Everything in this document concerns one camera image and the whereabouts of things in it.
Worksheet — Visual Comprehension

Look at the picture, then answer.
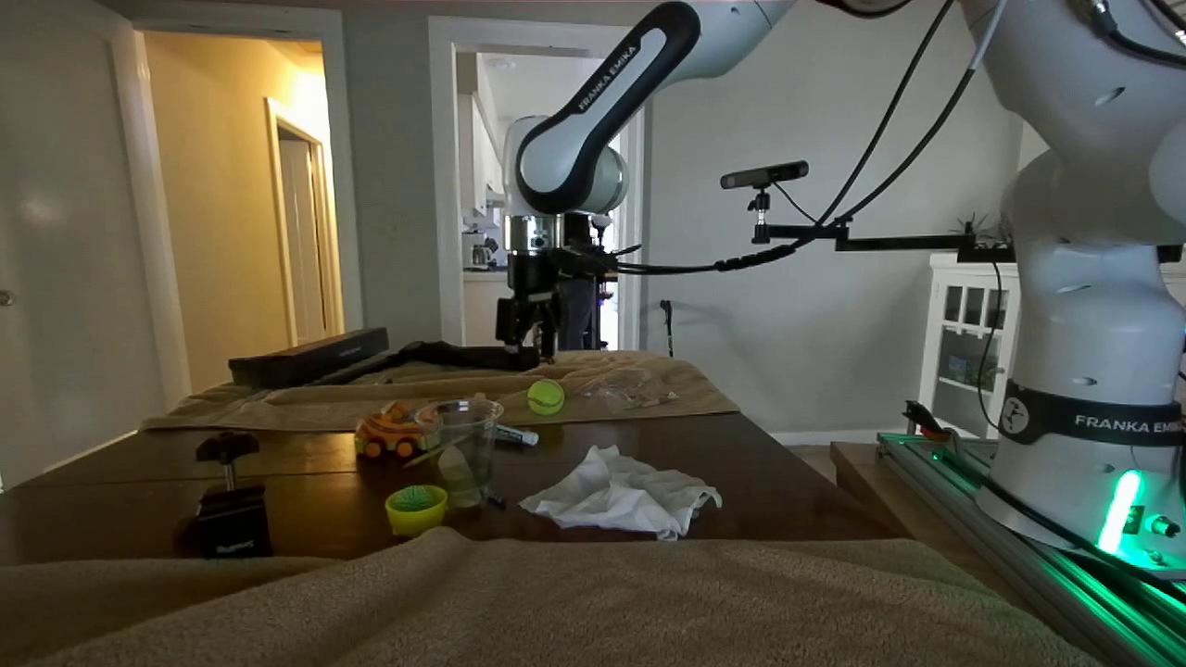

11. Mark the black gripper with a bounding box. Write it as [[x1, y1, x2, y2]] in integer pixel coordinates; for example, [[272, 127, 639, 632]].
[[498, 212, 621, 359]]

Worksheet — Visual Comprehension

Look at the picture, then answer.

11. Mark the large beige cloth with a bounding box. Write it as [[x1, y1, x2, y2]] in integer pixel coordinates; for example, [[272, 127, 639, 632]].
[[0, 530, 1098, 667]]

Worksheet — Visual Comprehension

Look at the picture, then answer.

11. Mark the clear plastic bag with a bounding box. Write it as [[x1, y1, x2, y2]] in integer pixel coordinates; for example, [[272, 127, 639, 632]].
[[573, 364, 675, 415]]

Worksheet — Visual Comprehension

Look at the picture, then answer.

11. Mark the white crumpled paper towel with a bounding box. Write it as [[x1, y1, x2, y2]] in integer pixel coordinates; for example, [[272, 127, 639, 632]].
[[523, 443, 724, 540]]

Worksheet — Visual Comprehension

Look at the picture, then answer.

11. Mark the green lit robot base rail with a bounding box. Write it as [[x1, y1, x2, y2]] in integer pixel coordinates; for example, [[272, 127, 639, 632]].
[[879, 434, 1186, 667]]

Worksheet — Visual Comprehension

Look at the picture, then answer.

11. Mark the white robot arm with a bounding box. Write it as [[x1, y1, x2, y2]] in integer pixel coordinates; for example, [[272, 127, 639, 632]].
[[952, 0, 1186, 569]]

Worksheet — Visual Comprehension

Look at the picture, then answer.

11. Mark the yellow green lid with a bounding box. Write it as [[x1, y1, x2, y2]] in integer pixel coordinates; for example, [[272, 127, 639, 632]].
[[386, 484, 448, 539]]

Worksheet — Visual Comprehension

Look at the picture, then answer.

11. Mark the green and white marker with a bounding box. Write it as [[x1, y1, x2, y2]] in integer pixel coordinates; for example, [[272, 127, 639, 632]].
[[498, 427, 542, 447]]

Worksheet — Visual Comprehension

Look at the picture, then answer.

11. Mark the white cabinet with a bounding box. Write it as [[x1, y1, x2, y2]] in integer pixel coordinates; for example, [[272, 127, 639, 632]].
[[921, 254, 1021, 442]]

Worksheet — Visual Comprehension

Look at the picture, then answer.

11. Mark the black binder clip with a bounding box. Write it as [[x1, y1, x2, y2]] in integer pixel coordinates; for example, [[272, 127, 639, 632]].
[[192, 431, 272, 561]]

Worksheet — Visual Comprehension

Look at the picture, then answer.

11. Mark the clear glass cup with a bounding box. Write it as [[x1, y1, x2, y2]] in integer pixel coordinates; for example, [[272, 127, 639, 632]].
[[425, 396, 501, 506]]

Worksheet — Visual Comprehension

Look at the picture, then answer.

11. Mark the orange toy truck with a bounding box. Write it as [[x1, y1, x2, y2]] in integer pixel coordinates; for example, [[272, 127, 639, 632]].
[[358, 404, 424, 459]]

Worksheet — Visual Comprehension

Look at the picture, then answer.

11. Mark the yellow green tennis ball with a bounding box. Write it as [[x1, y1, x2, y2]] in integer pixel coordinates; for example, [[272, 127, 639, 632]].
[[526, 377, 568, 415]]

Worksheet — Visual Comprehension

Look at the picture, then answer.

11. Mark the olive beige cloth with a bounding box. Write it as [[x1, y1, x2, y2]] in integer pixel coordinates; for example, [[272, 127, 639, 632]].
[[150, 353, 734, 434]]

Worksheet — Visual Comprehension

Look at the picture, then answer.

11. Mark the black camera on boom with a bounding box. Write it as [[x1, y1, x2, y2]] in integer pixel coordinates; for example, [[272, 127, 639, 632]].
[[718, 158, 810, 190]]

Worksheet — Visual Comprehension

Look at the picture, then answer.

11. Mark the long black box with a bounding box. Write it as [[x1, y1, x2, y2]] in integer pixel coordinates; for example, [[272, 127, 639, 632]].
[[230, 326, 388, 389]]

